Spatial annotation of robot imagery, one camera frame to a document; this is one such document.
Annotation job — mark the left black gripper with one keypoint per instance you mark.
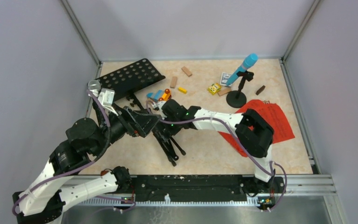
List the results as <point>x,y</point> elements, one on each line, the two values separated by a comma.
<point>143,123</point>

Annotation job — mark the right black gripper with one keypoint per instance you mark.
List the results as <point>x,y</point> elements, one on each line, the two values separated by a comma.
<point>172,132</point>

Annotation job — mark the black round-base microphone stand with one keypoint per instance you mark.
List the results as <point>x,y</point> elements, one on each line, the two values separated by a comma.
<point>237,98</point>

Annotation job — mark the blue toy microphone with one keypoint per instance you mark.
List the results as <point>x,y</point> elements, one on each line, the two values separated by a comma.
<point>248,62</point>

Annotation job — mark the red sheet music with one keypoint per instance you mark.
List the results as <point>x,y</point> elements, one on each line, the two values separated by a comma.
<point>274,115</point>

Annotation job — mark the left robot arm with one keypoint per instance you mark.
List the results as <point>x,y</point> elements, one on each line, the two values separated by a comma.
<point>47,199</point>

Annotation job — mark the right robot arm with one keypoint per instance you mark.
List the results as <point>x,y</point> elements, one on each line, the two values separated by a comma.
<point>250,131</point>

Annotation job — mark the blue yellow toy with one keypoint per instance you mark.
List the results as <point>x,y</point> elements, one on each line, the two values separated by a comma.
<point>160,95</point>

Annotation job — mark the small yellow block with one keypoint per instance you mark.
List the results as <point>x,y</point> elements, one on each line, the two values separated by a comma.
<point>182,90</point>

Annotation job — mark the light wooden block middle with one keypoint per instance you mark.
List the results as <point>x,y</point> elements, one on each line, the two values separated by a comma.
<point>173,82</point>

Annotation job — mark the light wooden block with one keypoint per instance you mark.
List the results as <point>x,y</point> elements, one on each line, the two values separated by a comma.
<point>173,82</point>
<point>186,71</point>

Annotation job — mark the light wooden block back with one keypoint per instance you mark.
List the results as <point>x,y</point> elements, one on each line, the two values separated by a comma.
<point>186,71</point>

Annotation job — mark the yellow toy block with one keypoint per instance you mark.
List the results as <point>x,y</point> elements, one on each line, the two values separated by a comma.
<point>214,88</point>

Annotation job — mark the wooden block near card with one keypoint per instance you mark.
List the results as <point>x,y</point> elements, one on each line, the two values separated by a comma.
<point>223,92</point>

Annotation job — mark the blue playing card box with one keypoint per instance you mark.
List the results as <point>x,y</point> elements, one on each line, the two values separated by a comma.
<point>224,79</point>

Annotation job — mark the black silver-head microphone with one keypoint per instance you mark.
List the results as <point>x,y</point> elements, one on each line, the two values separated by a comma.
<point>93,90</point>

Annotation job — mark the dark brown wooden block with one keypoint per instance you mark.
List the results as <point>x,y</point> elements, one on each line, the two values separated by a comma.
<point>260,90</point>

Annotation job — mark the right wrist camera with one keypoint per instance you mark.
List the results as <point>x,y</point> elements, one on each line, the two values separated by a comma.
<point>153,108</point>

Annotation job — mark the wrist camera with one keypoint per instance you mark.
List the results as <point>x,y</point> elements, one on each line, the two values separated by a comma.
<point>106,98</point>
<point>153,108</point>

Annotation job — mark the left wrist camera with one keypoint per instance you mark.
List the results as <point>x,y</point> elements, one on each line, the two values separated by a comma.
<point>106,98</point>

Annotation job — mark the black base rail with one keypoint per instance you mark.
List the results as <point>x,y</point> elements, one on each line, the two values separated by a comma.
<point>199,188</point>

